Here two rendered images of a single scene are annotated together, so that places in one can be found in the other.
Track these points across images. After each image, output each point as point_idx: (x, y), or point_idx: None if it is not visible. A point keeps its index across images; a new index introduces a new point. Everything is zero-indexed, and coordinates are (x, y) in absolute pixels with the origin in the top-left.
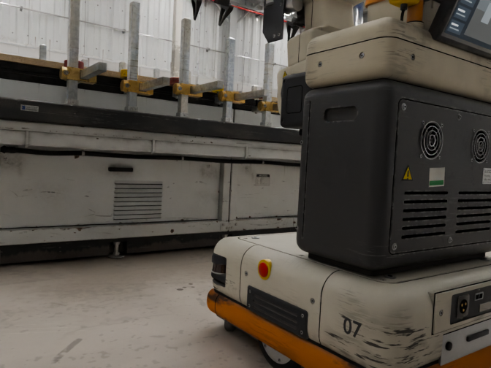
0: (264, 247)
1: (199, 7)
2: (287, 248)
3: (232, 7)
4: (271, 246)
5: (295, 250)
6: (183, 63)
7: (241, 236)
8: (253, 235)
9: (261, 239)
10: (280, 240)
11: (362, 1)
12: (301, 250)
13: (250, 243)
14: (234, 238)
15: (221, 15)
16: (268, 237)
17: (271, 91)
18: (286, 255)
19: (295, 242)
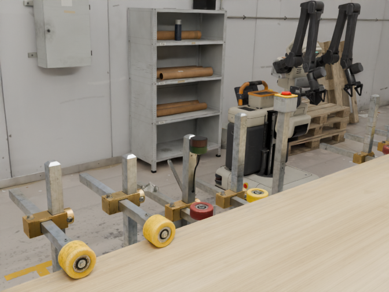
0: (298, 168)
1: (355, 90)
2: (291, 168)
3: (343, 88)
4: (296, 170)
5: (288, 168)
6: None
7: (311, 175)
8: (308, 176)
9: (303, 174)
10: (296, 174)
11: (281, 87)
12: (286, 168)
13: (304, 171)
14: (312, 174)
15: (351, 91)
16: (301, 175)
17: (363, 141)
18: (289, 165)
19: (290, 173)
